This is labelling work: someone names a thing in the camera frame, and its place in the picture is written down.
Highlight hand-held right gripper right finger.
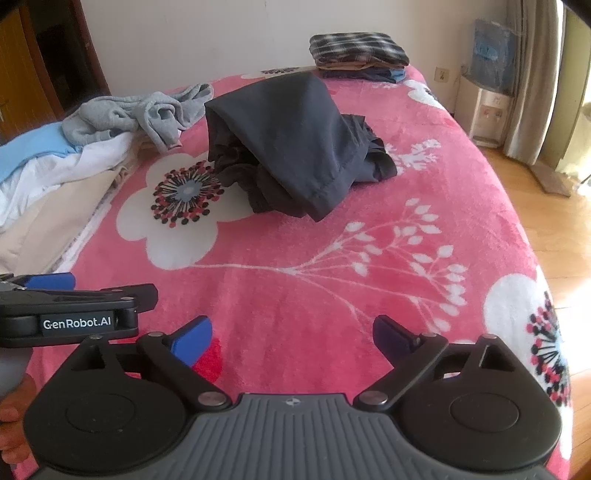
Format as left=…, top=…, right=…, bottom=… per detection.
left=353, top=315, right=520, bottom=411

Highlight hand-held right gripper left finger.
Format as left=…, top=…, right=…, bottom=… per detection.
left=60, top=315, right=232, bottom=412

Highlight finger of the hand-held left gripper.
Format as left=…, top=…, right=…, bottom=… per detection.
left=0, top=272, right=76, bottom=292
left=69, top=284, right=159, bottom=318

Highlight black pants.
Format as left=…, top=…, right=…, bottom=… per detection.
left=204, top=73, right=399, bottom=223

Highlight person's left hand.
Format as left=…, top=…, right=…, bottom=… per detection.
left=0, top=374, right=35, bottom=468

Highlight pink floral blanket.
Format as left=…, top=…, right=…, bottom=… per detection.
left=0, top=65, right=573, bottom=480

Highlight white garment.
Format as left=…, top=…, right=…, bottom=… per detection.
left=0, top=134, right=134, bottom=232

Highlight light blue garment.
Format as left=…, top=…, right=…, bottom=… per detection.
left=0, top=124, right=77, bottom=183

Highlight grey hoodie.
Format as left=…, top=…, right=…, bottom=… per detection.
left=61, top=83, right=215, bottom=153

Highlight wooden door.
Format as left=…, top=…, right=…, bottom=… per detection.
left=0, top=0, right=112, bottom=144

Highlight wooden board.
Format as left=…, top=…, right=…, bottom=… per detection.
left=529, top=164, right=573, bottom=198

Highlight white water dispenser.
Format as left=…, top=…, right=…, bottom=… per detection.
left=455, top=74, right=513, bottom=148

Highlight folded dark blue garment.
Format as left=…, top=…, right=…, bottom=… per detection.
left=321, top=68, right=407, bottom=84

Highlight folded tan garment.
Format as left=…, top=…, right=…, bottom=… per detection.
left=316, top=61, right=370, bottom=73

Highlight beige curtain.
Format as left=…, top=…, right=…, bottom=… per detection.
left=501, top=0, right=566, bottom=167

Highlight folded plaid shirt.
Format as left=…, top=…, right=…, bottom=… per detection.
left=309, top=32, right=410, bottom=68

